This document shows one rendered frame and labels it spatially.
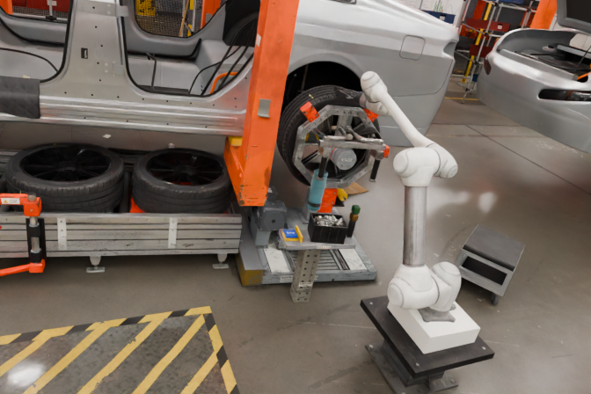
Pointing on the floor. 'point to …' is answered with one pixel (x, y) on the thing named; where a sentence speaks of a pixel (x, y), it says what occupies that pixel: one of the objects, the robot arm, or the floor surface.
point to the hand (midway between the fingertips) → (339, 90)
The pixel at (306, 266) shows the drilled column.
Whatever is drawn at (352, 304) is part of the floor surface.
